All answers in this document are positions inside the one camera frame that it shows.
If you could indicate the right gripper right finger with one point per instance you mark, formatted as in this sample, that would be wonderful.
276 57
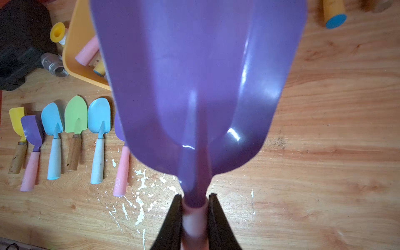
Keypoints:
220 234

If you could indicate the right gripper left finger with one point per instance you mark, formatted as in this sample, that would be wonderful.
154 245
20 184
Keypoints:
169 237

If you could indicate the purple pointed shovel pink handle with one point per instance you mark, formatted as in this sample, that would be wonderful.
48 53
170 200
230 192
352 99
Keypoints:
123 167

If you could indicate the light blue shovel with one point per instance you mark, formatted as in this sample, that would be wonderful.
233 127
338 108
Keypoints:
53 126
99 122

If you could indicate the yellow shovel purple handle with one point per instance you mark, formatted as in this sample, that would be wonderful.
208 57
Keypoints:
20 153

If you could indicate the purple scoop shovel pink handle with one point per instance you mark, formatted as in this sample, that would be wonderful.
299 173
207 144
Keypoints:
34 133

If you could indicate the pale green shovel wooden handle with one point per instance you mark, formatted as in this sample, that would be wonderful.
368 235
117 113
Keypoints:
378 6

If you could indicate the purple square shovel pink handle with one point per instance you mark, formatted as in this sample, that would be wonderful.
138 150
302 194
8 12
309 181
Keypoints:
88 51

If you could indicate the yellow plastic storage box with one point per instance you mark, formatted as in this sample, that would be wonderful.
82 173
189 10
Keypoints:
80 32

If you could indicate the metal valve fitting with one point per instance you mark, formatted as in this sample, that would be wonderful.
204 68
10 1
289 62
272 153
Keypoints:
53 64

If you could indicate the black plastic tool case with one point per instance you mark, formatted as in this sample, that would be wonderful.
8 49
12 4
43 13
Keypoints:
25 37

